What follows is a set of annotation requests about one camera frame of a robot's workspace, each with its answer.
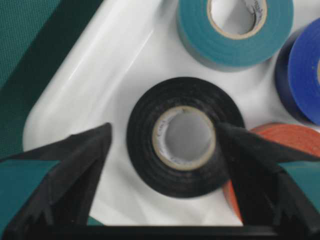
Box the red tape roll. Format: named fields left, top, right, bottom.
left=222, top=121, right=320, bottom=223

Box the green tape roll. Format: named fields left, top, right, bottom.
left=176, top=0, right=294, bottom=72

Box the blue tape roll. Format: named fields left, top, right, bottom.
left=275, top=19, right=320, bottom=126

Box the green table cloth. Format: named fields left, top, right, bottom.
left=0, top=0, right=101, bottom=233

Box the left gripper teal-taped left finger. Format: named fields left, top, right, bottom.
left=0, top=123, right=112, bottom=240

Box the white plastic tray case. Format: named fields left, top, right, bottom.
left=22, top=0, right=320, bottom=227

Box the black tape roll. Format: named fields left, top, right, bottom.
left=126, top=77, right=246, bottom=198

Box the left gripper teal-taped right finger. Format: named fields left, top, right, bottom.
left=216, top=123, right=320, bottom=240

